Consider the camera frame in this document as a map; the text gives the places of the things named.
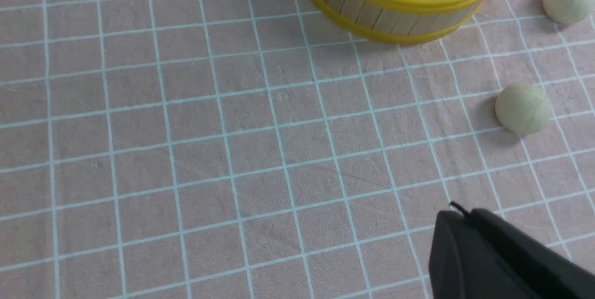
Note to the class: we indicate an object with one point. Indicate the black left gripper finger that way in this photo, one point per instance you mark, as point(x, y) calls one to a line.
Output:
point(478, 255)

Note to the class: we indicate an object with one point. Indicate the white bun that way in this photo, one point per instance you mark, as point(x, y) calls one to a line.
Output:
point(568, 12)
point(523, 109)

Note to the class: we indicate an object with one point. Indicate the pink checkered tablecloth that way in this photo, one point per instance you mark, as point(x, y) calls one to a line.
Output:
point(235, 149)

